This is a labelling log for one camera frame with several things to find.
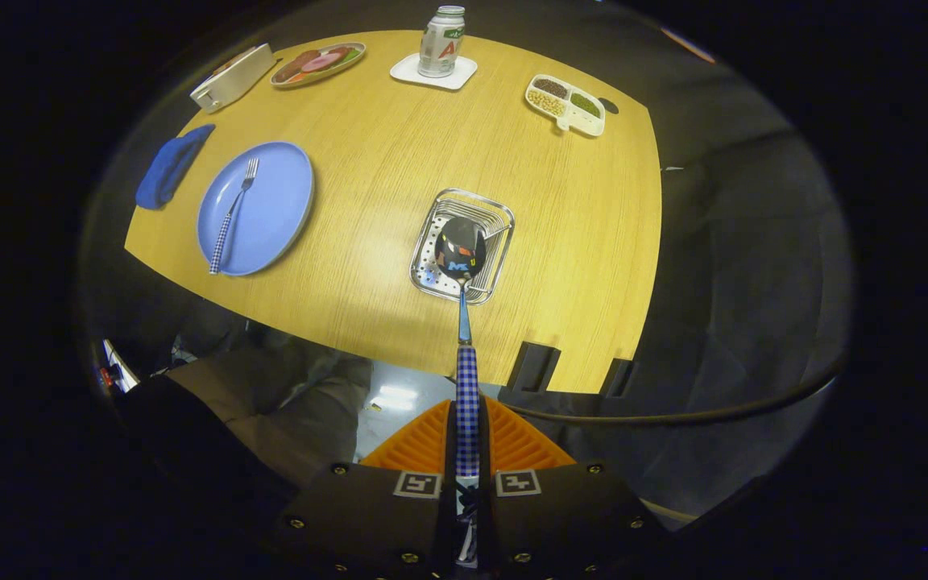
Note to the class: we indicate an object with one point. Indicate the oval food plate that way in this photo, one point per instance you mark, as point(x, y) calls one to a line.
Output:
point(279, 80)

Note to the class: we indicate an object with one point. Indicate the green lettuce leaf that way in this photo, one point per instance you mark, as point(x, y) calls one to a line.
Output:
point(349, 55)

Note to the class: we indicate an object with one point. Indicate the white divided bean dish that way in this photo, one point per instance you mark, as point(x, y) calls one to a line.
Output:
point(569, 121)

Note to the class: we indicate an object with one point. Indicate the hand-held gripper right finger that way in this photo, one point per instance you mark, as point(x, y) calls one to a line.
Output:
point(486, 459)

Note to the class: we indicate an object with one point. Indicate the white square coaster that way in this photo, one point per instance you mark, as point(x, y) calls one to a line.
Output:
point(408, 71)

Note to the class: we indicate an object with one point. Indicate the pink ham slice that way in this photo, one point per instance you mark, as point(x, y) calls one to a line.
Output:
point(321, 62)

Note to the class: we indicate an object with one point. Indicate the brown meat piece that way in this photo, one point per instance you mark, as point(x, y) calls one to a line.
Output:
point(293, 67)

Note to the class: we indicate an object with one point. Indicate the silver flat device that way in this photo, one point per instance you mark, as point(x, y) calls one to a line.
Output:
point(119, 366)

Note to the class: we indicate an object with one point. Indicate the white drink bottle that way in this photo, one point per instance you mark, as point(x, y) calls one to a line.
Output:
point(440, 48)

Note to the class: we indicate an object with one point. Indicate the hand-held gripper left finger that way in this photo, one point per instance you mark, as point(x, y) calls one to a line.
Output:
point(450, 459)

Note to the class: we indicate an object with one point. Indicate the black table edge bracket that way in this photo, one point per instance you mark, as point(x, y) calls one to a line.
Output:
point(617, 377)
point(534, 366)

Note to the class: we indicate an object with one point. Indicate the blue cloth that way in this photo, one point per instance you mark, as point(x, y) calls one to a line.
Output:
point(166, 169)

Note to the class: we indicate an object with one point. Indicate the blue round plate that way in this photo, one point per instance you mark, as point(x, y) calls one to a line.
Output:
point(271, 209)

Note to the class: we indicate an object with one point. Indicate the white toaster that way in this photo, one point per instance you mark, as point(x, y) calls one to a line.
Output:
point(234, 80)

